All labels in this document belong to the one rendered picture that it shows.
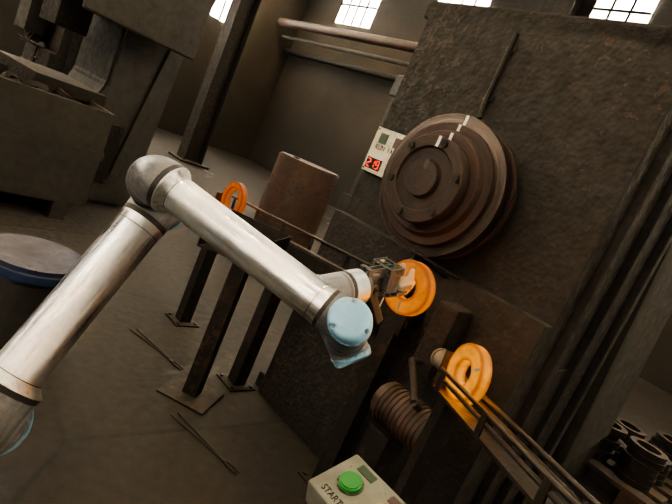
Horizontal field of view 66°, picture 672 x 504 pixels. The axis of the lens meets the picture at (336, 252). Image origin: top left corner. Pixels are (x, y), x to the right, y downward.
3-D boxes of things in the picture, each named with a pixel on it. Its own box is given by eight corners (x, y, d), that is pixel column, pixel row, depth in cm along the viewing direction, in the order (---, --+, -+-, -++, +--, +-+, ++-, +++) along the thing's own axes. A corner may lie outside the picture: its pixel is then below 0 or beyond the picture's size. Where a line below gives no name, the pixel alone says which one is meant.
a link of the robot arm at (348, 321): (138, 124, 114) (388, 310, 102) (153, 155, 126) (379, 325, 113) (98, 159, 110) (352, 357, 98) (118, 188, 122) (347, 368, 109)
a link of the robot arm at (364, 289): (354, 313, 125) (329, 295, 132) (368, 310, 128) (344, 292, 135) (362, 281, 122) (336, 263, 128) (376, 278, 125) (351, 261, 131)
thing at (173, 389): (170, 367, 217) (232, 208, 204) (225, 396, 213) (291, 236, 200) (143, 384, 197) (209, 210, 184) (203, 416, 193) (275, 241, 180)
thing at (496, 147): (371, 227, 193) (424, 106, 184) (472, 283, 161) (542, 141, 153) (360, 224, 188) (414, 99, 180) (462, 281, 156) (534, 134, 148)
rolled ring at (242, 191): (246, 185, 243) (252, 187, 245) (227, 177, 256) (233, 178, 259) (234, 223, 245) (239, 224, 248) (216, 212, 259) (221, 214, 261)
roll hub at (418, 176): (382, 206, 177) (416, 129, 172) (445, 238, 158) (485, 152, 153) (372, 203, 173) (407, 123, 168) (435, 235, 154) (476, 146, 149)
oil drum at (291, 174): (280, 244, 526) (314, 161, 510) (315, 269, 486) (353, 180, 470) (232, 234, 483) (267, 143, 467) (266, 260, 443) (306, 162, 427)
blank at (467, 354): (451, 406, 137) (441, 403, 136) (458, 349, 143) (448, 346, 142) (490, 405, 124) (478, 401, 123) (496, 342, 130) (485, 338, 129)
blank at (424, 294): (400, 254, 149) (393, 252, 147) (444, 271, 139) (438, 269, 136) (382, 304, 151) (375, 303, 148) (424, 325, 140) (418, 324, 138)
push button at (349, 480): (350, 473, 89) (352, 466, 88) (366, 490, 86) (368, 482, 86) (332, 484, 87) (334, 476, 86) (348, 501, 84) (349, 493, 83)
